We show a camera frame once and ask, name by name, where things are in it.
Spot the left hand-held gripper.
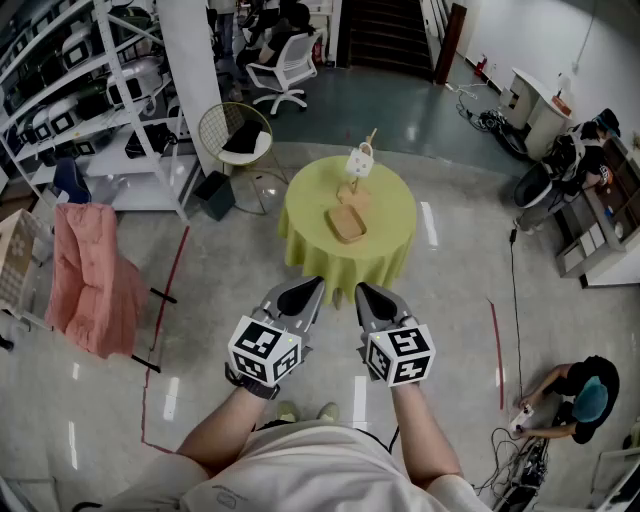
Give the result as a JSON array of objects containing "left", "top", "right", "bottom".
[{"left": 228, "top": 275, "right": 327, "bottom": 388}]

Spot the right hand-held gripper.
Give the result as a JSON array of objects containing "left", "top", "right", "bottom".
[{"left": 354, "top": 282, "right": 437, "bottom": 388}]

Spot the brown rectangular tray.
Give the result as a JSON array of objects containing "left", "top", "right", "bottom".
[{"left": 324, "top": 205, "right": 368, "bottom": 245}]

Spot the person's right forearm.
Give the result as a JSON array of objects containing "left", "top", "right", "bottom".
[{"left": 391, "top": 382, "right": 465, "bottom": 492}]

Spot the person's left forearm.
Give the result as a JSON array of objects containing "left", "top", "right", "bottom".
[{"left": 176, "top": 384, "right": 272, "bottom": 477}]

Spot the round table with green cloth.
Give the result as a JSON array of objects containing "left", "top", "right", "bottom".
[{"left": 276, "top": 155, "right": 418, "bottom": 308}]

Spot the wooden mug stand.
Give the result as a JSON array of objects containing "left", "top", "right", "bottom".
[{"left": 335, "top": 127, "right": 380, "bottom": 212}]

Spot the red floor tape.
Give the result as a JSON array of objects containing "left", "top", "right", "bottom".
[
  {"left": 139, "top": 224, "right": 192, "bottom": 455},
  {"left": 486, "top": 297, "right": 507, "bottom": 412}
]

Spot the dark square bin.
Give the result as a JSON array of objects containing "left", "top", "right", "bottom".
[{"left": 193, "top": 170, "right": 237, "bottom": 223}]

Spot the white dotted mug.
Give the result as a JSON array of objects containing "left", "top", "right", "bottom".
[{"left": 345, "top": 142, "right": 376, "bottom": 179}]

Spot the white seat cushion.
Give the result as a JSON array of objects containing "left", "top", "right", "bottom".
[{"left": 218, "top": 130, "right": 274, "bottom": 167}]

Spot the person's beige shirt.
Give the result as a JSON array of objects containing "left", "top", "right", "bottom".
[{"left": 97, "top": 418, "right": 497, "bottom": 512}]

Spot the black cushion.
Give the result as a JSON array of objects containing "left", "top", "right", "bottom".
[{"left": 220, "top": 119, "right": 263, "bottom": 156}]

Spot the white power strip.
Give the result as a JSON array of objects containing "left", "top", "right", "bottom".
[{"left": 508, "top": 406, "right": 536, "bottom": 432}]

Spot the pink cloth on rack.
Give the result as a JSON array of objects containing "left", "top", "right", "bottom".
[{"left": 43, "top": 201, "right": 179, "bottom": 375}]

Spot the black bag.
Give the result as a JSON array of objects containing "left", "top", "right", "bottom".
[{"left": 123, "top": 121, "right": 179, "bottom": 157}]

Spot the teal cap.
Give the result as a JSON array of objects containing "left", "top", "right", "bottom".
[{"left": 571, "top": 375, "right": 610, "bottom": 424}]

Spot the wooden shelf unit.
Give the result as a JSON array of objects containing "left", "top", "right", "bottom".
[{"left": 554, "top": 133, "right": 640, "bottom": 290}]

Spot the white office chair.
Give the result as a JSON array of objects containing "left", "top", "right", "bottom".
[{"left": 245, "top": 31, "right": 320, "bottom": 117}]

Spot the dark blue chair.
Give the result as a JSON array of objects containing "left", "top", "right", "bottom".
[{"left": 51, "top": 156, "right": 93, "bottom": 206}]

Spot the white curved desk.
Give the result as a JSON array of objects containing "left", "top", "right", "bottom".
[{"left": 499, "top": 66, "right": 575, "bottom": 162}]

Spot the group of white screen devices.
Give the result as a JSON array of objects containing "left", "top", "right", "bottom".
[{"left": 0, "top": 0, "right": 175, "bottom": 157}]

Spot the brown staircase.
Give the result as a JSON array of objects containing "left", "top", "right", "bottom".
[{"left": 346, "top": 0, "right": 435, "bottom": 82}]

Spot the beige patterned chair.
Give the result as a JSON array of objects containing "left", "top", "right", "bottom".
[{"left": 0, "top": 208, "right": 52, "bottom": 322}]

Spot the white metal shelf rack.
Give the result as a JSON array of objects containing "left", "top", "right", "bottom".
[{"left": 0, "top": 0, "right": 192, "bottom": 222}]

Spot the black wrist strap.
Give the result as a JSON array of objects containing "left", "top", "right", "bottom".
[{"left": 224, "top": 361, "right": 282, "bottom": 402}]

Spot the long black cable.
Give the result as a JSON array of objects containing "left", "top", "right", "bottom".
[{"left": 508, "top": 226, "right": 525, "bottom": 402}]

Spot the gold wire chair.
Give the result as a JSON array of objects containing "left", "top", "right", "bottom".
[{"left": 197, "top": 101, "right": 292, "bottom": 217}]

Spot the tangle of black cables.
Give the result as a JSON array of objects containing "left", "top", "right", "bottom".
[
  {"left": 455, "top": 82, "right": 519, "bottom": 144},
  {"left": 472, "top": 426, "right": 552, "bottom": 512}
]

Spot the brown stair post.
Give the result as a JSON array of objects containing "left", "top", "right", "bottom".
[{"left": 433, "top": 2, "right": 468, "bottom": 87}]

